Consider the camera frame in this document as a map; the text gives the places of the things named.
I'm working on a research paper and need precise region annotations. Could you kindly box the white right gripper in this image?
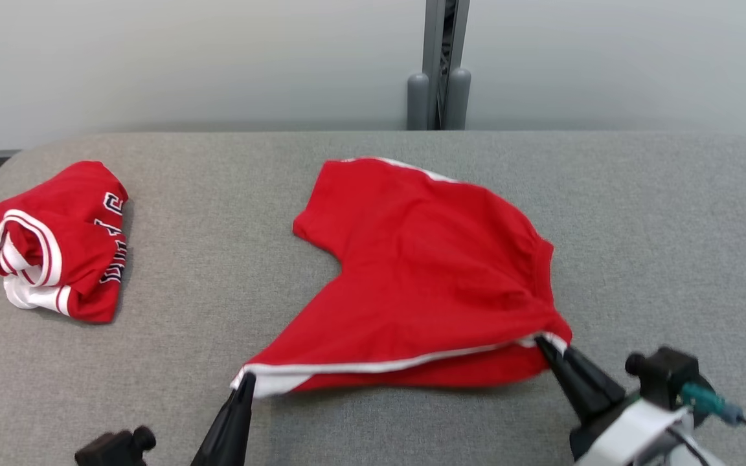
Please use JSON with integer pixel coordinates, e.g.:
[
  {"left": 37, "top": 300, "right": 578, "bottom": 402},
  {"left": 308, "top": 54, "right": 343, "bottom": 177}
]
[{"left": 536, "top": 337, "right": 691, "bottom": 466}]

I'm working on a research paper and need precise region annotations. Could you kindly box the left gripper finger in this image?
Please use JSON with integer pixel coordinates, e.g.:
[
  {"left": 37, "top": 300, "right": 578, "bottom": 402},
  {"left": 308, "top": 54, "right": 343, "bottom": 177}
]
[
  {"left": 221, "top": 373, "right": 257, "bottom": 466},
  {"left": 190, "top": 373, "right": 251, "bottom": 466}
]

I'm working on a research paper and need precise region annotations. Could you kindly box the red shorts white trim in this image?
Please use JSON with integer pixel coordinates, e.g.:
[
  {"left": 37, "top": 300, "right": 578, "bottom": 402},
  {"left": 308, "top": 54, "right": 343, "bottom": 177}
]
[{"left": 231, "top": 157, "right": 573, "bottom": 399}]

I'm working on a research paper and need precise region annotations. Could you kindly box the red white-sleeved jersey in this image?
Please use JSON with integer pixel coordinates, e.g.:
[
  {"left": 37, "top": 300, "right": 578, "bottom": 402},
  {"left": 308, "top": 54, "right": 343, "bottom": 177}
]
[{"left": 0, "top": 161, "right": 130, "bottom": 324}]

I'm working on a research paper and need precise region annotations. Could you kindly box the teal cable connector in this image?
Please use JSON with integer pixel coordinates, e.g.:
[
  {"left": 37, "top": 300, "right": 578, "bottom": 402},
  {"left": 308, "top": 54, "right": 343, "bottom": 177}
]
[{"left": 681, "top": 382, "right": 744, "bottom": 425}]

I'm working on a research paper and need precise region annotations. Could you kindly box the grey cylindrical post foot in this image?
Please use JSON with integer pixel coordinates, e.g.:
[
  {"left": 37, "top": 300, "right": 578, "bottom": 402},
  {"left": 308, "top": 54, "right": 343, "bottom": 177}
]
[
  {"left": 446, "top": 67, "right": 472, "bottom": 130},
  {"left": 407, "top": 72, "right": 431, "bottom": 130}
]

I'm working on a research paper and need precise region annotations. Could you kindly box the grey metal partition post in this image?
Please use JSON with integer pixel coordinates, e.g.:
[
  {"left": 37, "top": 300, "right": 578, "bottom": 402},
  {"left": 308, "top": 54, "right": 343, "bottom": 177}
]
[{"left": 422, "top": 0, "right": 471, "bottom": 130}]

